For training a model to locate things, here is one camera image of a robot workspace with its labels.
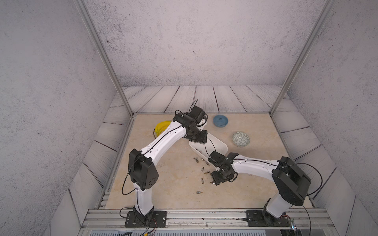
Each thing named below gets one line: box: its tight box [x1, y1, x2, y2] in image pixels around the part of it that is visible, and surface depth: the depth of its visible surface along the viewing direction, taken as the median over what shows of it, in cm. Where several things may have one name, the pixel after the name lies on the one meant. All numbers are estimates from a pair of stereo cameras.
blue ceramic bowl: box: [213, 114, 229, 128], surface depth 116 cm
